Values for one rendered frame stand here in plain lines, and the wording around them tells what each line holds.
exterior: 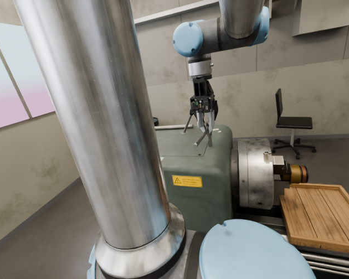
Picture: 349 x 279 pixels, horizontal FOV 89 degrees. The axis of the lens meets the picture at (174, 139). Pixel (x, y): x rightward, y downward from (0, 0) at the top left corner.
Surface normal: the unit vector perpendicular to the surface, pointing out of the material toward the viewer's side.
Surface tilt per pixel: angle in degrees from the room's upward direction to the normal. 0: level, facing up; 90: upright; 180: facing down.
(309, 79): 90
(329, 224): 0
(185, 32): 90
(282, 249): 7
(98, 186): 88
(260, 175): 61
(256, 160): 40
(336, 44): 90
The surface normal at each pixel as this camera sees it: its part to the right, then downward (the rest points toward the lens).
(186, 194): -0.31, 0.40
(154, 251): 0.22, -0.48
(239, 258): -0.03, -0.91
